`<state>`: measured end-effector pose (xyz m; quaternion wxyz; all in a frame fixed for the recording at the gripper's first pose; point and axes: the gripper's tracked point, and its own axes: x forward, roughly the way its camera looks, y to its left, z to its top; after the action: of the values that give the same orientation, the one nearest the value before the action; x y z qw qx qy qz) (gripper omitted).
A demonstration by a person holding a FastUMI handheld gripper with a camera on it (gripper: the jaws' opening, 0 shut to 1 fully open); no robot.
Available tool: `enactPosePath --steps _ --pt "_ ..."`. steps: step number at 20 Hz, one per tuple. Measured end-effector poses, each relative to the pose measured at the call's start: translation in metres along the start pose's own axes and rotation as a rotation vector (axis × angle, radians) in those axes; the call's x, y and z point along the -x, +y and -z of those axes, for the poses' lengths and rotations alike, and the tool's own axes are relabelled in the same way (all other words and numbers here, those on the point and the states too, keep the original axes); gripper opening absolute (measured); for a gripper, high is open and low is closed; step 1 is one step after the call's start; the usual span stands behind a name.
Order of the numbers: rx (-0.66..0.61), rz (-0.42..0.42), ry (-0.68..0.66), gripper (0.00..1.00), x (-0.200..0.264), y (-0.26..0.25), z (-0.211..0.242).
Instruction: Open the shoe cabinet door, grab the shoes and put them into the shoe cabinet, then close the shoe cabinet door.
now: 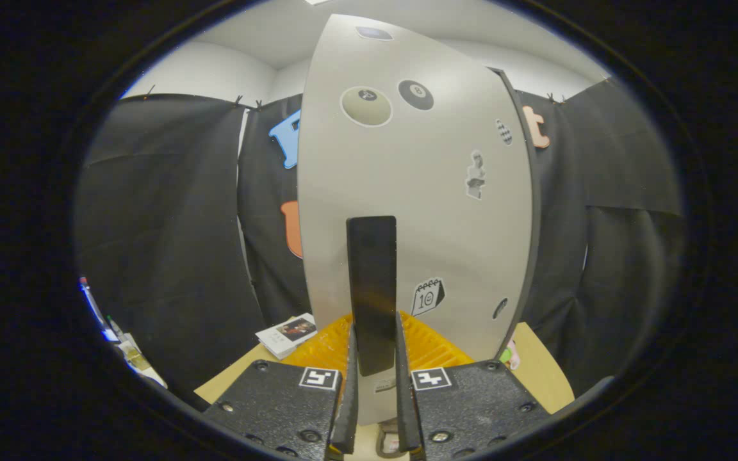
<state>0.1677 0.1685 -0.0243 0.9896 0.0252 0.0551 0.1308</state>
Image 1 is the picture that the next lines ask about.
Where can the green and pink plush toy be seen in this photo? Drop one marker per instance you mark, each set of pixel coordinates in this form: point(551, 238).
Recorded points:
point(508, 355)

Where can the light grey shoe cabinet door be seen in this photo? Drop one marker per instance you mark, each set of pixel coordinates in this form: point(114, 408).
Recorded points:
point(420, 179)

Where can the dark grey shoe cabinet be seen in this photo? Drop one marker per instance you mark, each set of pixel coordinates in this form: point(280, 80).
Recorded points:
point(535, 224)

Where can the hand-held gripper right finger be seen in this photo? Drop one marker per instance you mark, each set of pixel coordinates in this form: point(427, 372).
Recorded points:
point(471, 403)

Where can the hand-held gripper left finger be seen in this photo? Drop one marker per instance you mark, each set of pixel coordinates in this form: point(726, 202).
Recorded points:
point(279, 410)

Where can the black backdrop cloth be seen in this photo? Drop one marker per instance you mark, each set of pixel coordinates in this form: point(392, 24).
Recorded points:
point(164, 211)

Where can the blurred white and blue clutter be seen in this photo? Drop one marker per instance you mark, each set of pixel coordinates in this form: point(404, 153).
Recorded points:
point(125, 349)

